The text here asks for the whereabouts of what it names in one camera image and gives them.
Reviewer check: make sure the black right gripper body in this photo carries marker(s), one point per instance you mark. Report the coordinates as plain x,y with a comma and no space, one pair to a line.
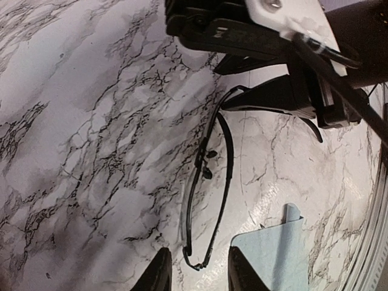
315,98

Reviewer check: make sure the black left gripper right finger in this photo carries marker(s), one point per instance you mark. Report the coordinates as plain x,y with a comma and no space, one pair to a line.
241,275

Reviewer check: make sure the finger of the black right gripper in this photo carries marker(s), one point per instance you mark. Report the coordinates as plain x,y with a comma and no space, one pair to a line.
283,94
232,64

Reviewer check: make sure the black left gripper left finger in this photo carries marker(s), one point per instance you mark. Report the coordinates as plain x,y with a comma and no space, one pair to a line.
158,275

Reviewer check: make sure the thin wire-frame glasses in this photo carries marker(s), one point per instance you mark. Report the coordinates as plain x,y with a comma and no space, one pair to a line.
201,173

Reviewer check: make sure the light blue cloth front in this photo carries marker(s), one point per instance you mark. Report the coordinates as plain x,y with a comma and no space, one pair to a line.
277,253

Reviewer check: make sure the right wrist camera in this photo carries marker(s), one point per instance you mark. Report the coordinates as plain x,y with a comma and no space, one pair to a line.
259,29

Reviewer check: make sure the aluminium front rail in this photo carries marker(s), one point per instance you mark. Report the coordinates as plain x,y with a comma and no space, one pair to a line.
371,255

